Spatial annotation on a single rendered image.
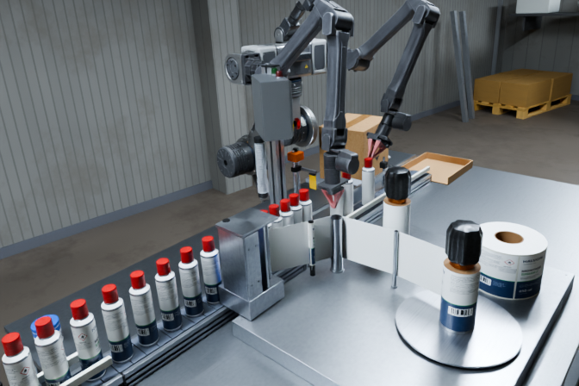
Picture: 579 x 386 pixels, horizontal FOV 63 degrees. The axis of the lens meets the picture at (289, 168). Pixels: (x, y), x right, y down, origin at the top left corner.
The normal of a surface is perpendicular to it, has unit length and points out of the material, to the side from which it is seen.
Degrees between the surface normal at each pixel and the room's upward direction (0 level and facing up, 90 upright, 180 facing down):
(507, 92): 90
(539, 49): 90
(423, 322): 0
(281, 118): 90
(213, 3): 90
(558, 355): 0
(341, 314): 0
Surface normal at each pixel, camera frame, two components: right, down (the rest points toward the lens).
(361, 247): -0.60, 0.30
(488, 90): -0.80, 0.24
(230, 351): -0.05, -0.94
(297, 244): 0.34, 0.31
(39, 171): 0.66, 0.22
